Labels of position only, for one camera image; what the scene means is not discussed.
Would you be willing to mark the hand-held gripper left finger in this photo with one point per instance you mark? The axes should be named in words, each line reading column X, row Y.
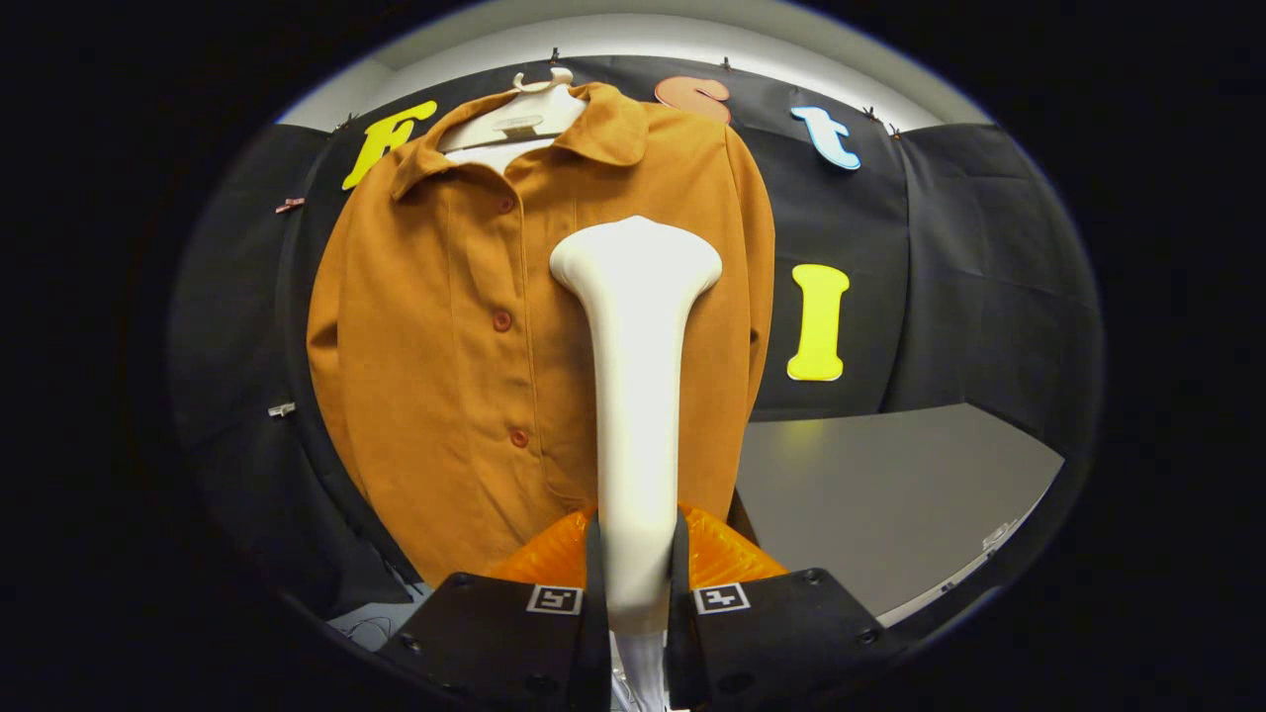
column 495, row 643

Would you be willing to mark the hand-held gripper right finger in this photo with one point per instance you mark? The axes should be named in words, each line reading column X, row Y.
column 781, row 643

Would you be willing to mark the white garment steamer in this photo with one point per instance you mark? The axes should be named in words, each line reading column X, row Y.
column 638, row 396

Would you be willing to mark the brown button shirt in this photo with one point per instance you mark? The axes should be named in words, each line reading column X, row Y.
column 435, row 346

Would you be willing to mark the grey cabinet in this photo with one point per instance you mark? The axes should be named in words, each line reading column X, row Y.
column 890, row 494

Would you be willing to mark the silver clip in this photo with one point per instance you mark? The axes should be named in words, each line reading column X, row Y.
column 282, row 408

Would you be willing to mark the black backdrop cloth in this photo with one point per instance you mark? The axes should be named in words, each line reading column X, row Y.
column 969, row 277

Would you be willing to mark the reddish clip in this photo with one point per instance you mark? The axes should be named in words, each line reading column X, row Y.
column 290, row 205

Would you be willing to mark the white mannequin torso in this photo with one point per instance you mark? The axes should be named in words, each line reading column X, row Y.
column 514, row 119

